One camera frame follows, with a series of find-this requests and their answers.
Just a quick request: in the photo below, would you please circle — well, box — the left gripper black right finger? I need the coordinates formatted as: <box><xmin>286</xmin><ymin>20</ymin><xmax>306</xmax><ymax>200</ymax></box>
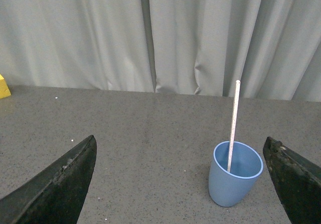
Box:
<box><xmin>263</xmin><ymin>137</ymin><xmax>320</xmax><ymax>223</ymax></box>

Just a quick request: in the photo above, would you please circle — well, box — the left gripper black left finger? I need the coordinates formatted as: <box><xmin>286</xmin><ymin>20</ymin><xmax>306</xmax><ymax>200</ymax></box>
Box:
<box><xmin>1</xmin><ymin>135</ymin><xmax>97</xmax><ymax>223</ymax></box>

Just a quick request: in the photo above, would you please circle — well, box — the white speckled chopstick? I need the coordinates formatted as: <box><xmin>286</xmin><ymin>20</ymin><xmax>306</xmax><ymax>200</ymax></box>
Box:
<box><xmin>227</xmin><ymin>80</ymin><xmax>241</xmax><ymax>172</ymax></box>

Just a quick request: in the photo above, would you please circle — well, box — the blue plastic cup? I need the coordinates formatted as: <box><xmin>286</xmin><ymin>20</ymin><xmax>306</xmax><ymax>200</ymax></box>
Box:
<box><xmin>208</xmin><ymin>141</ymin><xmax>263</xmax><ymax>207</ymax></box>

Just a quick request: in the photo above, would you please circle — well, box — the yellow sponge block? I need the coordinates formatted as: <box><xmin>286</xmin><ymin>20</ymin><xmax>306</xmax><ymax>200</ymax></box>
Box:
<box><xmin>0</xmin><ymin>75</ymin><xmax>11</xmax><ymax>99</ymax></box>

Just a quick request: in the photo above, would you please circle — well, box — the grey curtain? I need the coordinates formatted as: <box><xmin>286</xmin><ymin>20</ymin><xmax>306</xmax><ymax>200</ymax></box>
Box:
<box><xmin>1</xmin><ymin>0</ymin><xmax>320</xmax><ymax>101</ymax></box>

